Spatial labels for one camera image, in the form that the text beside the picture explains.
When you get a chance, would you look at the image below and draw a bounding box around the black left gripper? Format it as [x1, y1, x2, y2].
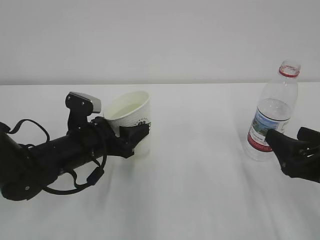
[82, 116, 150, 158]

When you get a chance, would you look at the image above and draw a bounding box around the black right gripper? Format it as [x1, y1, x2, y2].
[265, 127, 320, 183]

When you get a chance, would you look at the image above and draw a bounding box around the white paper cup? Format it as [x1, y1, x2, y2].
[103, 90, 153, 158]

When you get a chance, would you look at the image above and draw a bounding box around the clear plastic water bottle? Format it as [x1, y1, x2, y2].
[245, 60, 301, 162]

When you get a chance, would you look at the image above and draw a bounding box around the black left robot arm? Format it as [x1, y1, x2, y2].
[0, 116, 150, 201]

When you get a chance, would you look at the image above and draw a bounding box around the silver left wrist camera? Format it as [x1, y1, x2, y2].
[65, 91, 102, 116]

